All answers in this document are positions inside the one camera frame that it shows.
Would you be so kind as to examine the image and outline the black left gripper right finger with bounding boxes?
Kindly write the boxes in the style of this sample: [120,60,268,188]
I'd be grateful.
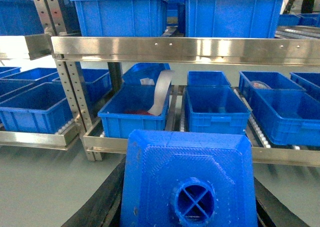
[254,178,309,227]

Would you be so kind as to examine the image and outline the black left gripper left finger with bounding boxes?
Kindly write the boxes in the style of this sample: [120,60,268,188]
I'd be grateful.
[63,157,126,227]

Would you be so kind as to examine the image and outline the blue rectangular plastic block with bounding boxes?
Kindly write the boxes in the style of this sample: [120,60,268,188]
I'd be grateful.
[120,130,258,227]

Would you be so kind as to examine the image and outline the stainless steel shelf rack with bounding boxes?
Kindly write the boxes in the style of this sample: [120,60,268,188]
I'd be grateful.
[0,0,320,161]

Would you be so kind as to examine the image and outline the blue bin far right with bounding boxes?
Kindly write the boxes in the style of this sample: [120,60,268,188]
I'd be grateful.
[249,89,320,148]

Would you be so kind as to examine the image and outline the blue bin front left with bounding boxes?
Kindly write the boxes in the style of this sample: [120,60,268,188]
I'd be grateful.
[97,84,170,139]

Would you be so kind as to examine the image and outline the blue bin left rack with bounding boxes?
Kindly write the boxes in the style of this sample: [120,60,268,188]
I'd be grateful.
[0,82,73,134]

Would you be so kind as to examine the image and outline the blue bin front right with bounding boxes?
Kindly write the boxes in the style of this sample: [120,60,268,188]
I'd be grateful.
[185,85,251,135]

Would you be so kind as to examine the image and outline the grey tape strip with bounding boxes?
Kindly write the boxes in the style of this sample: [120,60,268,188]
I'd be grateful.
[147,69,175,116]

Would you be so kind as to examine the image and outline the blue bin behind left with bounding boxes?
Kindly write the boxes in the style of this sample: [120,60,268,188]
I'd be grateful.
[122,62,171,86]

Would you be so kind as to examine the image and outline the blue bin behind right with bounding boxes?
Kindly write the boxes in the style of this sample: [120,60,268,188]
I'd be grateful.
[187,71,231,87]

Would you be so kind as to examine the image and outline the large blue upper bin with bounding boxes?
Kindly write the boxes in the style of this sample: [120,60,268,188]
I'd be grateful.
[185,0,283,39]
[71,0,167,37]

